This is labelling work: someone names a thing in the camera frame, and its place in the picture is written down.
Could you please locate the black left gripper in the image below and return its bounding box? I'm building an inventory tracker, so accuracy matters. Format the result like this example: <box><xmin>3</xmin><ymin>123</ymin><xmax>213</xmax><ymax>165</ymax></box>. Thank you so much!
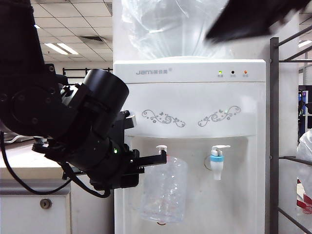
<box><xmin>89</xmin><ymin>136</ymin><xmax>168</xmax><ymax>191</ymax></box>

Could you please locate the clear plastic mug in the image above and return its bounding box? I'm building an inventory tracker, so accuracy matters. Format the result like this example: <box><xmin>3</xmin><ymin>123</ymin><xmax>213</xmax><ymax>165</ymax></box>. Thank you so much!
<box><xmin>139</xmin><ymin>156</ymin><xmax>189</xmax><ymax>225</ymax></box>

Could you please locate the blue cold water tap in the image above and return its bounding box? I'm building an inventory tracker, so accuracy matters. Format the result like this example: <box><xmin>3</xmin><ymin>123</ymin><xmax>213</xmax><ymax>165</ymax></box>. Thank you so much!
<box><xmin>204</xmin><ymin>145</ymin><xmax>231</xmax><ymax>181</ymax></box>

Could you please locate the white water dispenser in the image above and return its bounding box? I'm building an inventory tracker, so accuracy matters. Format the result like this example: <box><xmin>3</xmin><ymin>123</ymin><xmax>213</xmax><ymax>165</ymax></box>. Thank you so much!
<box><xmin>113</xmin><ymin>56</ymin><xmax>266</xmax><ymax>234</ymax></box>

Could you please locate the bagged dispenser water bottle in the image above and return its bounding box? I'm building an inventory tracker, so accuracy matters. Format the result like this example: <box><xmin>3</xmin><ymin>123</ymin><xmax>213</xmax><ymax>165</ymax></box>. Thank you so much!
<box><xmin>121</xmin><ymin>0</ymin><xmax>234</xmax><ymax>60</ymax></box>

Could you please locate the white cabinet with lock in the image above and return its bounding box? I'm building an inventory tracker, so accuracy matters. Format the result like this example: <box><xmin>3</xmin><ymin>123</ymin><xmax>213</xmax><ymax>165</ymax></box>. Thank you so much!
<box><xmin>0</xmin><ymin>179</ymin><xmax>115</xmax><ymax>234</ymax></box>

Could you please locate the dark grey metal rack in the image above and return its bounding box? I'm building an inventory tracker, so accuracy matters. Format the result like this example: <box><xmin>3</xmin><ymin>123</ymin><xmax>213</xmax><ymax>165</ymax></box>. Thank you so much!
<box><xmin>270</xmin><ymin>24</ymin><xmax>312</xmax><ymax>234</ymax></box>

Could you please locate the ceiling air vent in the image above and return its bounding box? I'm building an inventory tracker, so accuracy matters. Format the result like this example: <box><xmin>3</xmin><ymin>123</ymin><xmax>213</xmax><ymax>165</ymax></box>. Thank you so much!
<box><xmin>79</xmin><ymin>36</ymin><xmax>108</xmax><ymax>45</ymax></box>

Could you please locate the fluorescent ceiling light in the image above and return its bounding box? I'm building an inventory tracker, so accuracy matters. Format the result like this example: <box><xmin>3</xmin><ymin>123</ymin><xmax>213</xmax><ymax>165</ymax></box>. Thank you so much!
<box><xmin>44</xmin><ymin>42</ymin><xmax>79</xmax><ymax>56</ymax></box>

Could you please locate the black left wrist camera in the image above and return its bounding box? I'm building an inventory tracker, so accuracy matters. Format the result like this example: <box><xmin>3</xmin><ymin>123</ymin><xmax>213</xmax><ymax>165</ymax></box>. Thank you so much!
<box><xmin>109</xmin><ymin>110</ymin><xmax>137</xmax><ymax>137</ymax></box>

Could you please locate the black cable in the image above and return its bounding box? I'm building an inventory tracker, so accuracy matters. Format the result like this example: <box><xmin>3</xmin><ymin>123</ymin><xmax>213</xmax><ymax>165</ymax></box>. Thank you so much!
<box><xmin>0</xmin><ymin>131</ymin><xmax>112</xmax><ymax>198</ymax></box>

